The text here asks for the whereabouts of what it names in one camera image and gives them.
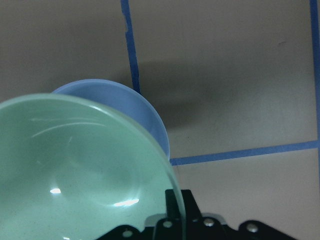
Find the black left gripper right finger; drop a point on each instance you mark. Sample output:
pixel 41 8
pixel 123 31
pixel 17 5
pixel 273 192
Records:
pixel 204 227

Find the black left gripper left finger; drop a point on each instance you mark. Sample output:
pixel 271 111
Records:
pixel 166 228

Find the green ceramic bowl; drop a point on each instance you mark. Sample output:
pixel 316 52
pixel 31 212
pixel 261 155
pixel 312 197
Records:
pixel 74 169

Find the blue ceramic bowl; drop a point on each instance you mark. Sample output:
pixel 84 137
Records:
pixel 125 100

